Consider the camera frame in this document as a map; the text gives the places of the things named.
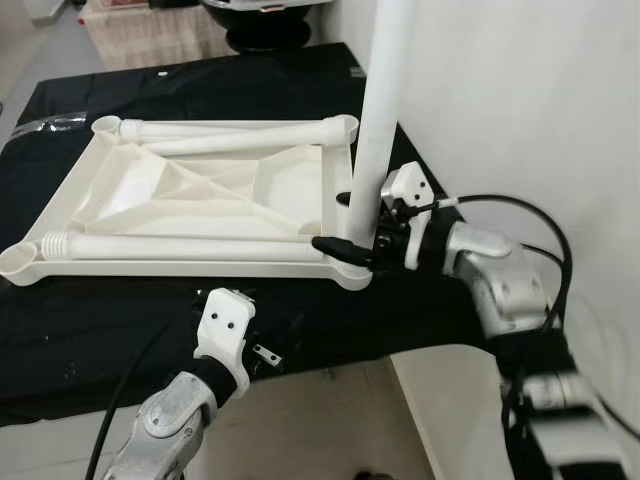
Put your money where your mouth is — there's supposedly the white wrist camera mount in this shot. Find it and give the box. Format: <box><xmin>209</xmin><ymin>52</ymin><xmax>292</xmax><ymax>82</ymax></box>
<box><xmin>381</xmin><ymin>162</ymin><xmax>443</xmax><ymax>271</ymax></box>
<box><xmin>193</xmin><ymin>287</ymin><xmax>258</xmax><ymax>389</ymax></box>

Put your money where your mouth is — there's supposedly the beige cloth covered table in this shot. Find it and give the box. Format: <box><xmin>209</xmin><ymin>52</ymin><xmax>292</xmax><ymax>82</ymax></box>
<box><xmin>80</xmin><ymin>0</ymin><xmax>236</xmax><ymax>71</ymax></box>

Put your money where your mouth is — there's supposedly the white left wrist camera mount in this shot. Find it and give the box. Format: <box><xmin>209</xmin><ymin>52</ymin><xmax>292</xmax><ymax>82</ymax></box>
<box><xmin>193</xmin><ymin>287</ymin><xmax>258</xmax><ymax>389</ymax></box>

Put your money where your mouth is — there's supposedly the black tablecloth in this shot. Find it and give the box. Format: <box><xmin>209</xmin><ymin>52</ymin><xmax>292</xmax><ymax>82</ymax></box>
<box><xmin>0</xmin><ymin>42</ymin><xmax>506</xmax><ymax>429</ymax></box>

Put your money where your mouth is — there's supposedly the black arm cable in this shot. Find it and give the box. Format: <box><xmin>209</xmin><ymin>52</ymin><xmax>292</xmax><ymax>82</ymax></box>
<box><xmin>85</xmin><ymin>293</ymin><xmax>211</xmax><ymax>480</ymax></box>
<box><xmin>428</xmin><ymin>192</ymin><xmax>574</xmax><ymax>336</ymax></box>

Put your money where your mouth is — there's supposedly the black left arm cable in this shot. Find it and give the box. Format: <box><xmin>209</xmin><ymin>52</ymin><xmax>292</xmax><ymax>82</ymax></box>
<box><xmin>85</xmin><ymin>293</ymin><xmax>211</xmax><ymax>480</ymax></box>

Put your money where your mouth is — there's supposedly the black round wok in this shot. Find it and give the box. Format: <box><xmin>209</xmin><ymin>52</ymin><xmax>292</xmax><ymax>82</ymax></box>
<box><xmin>200</xmin><ymin>0</ymin><xmax>333</xmax><ymax>54</ymax></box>

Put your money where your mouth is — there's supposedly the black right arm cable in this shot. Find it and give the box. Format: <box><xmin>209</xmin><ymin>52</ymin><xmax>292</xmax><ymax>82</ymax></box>
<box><xmin>428</xmin><ymin>192</ymin><xmax>574</xmax><ymax>336</ymax></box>

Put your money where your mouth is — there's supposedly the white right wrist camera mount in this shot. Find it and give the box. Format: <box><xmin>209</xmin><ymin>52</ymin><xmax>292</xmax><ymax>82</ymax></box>
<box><xmin>381</xmin><ymin>162</ymin><xmax>443</xmax><ymax>271</ymax></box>

